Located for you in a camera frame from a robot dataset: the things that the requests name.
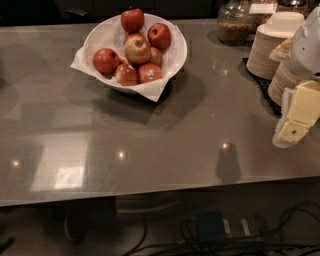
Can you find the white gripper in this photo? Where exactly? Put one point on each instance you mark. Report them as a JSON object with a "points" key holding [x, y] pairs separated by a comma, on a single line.
{"points": [[306, 52]]}

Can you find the red apple right middle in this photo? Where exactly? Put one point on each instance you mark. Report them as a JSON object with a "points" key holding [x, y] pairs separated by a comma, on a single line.
{"points": [[156, 57]]}

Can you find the red apple at top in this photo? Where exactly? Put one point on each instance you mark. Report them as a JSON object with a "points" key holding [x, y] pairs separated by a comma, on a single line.
{"points": [[132, 20]]}

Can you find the red apple with sticker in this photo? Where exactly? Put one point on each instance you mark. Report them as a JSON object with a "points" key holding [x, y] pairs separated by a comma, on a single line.
{"points": [[149, 72]]}

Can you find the red apple at left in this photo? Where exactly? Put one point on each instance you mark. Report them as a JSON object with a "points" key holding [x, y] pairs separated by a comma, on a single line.
{"points": [[106, 61]]}

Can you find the black power strip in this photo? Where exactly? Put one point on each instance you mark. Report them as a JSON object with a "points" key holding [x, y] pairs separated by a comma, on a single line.
{"points": [[215, 226]]}

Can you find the red apple upper right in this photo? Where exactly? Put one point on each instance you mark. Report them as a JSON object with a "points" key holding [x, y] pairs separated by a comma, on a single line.
{"points": [[159, 36]]}

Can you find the red apple front left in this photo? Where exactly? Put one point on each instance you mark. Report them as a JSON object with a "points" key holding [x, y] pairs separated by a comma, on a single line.
{"points": [[126, 75]]}

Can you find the left stack of paper plates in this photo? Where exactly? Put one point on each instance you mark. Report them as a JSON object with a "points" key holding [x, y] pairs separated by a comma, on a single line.
{"points": [[259, 64]]}

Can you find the white bowl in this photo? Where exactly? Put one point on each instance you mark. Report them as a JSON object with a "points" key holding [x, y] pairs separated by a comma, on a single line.
{"points": [[100, 35]]}

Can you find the glass jar of cereal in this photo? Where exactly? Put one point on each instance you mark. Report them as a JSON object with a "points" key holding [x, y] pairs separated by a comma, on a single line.
{"points": [[235, 22]]}

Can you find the white paper liner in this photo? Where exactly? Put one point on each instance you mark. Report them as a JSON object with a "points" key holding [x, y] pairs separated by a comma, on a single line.
{"points": [[151, 90]]}

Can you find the black rubber mat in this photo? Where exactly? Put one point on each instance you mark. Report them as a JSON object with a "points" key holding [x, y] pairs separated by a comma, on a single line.
{"points": [[267, 102]]}

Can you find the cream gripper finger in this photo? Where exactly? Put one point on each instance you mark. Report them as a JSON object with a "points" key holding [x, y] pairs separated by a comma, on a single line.
{"points": [[289, 133]]}

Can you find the yellow-red apple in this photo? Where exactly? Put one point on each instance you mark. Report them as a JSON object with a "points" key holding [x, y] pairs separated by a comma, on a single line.
{"points": [[137, 50]]}

